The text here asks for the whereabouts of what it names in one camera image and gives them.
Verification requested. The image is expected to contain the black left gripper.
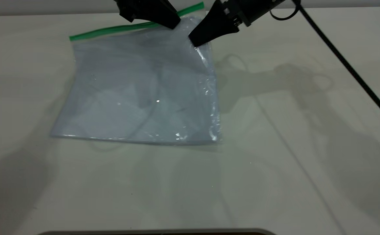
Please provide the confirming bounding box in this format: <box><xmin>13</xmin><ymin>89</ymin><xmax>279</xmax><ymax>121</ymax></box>
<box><xmin>113</xmin><ymin>0</ymin><xmax>182</xmax><ymax>30</ymax></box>

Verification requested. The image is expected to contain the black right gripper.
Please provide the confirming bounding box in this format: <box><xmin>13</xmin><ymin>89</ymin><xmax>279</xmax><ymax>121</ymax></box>
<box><xmin>188</xmin><ymin>0</ymin><xmax>287</xmax><ymax>48</ymax></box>

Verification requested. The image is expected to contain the clear plastic green-zip bag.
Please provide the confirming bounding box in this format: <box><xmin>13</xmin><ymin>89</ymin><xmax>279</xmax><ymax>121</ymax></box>
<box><xmin>50</xmin><ymin>2</ymin><xmax>222</xmax><ymax>145</ymax></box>

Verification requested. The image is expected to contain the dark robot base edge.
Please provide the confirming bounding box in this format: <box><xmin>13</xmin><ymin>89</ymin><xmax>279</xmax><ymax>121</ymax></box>
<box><xmin>37</xmin><ymin>228</ymin><xmax>277</xmax><ymax>235</ymax></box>

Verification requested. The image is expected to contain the black cable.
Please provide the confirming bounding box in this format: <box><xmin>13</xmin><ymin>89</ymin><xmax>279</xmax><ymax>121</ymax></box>
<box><xmin>269</xmin><ymin>0</ymin><xmax>380</xmax><ymax>130</ymax></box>

